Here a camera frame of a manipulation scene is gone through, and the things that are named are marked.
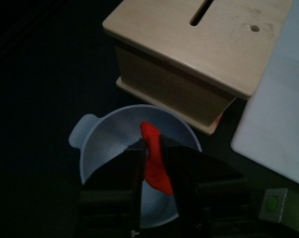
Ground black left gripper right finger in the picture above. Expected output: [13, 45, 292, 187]
[159, 135, 253, 238]

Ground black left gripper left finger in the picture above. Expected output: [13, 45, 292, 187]
[75, 139, 149, 238]

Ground red dough strip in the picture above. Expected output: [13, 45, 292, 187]
[138, 120, 175, 196]

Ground light blue plastic bowl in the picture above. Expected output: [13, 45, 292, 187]
[66, 103, 203, 231]

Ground wooden drawer box with slot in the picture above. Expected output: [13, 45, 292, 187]
[101, 0, 294, 137]

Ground white cutting board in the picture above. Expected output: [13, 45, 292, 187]
[229, 0, 299, 189]

